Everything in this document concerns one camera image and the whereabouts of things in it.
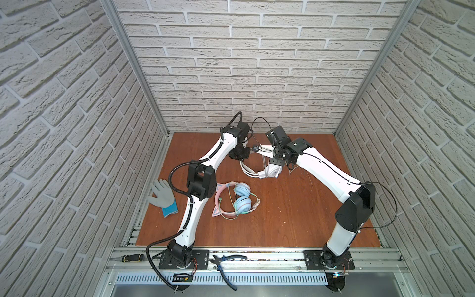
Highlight white headphone cable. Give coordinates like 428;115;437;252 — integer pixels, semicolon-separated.
252;144;316;186

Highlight white headphones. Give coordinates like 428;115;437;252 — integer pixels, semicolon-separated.
240;145;283;179

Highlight pink blue cat-ear headphones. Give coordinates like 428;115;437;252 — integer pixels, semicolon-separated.
212;181;261;220

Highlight green headphone cable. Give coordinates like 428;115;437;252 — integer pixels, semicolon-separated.
218;185;261;220

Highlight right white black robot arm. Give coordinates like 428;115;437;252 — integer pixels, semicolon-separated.
266;126;376;269

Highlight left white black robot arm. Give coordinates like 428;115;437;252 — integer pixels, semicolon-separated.
167;121;251;267

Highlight blue white cloth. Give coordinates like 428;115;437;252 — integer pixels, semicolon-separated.
147;179;178;218

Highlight black yellow screwdriver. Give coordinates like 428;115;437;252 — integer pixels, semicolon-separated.
121;254;145;263

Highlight black corrugated cable conduit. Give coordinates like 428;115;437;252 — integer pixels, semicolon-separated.
145;111;244;292

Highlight blue handled pliers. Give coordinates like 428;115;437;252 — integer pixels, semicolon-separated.
209;254;248;292

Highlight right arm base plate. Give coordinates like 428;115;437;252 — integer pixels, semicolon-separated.
303;249;355;271

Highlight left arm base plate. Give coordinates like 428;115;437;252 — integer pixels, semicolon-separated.
158;249;210;270

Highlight aluminium front rail frame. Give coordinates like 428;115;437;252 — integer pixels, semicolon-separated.
106;246;409;287

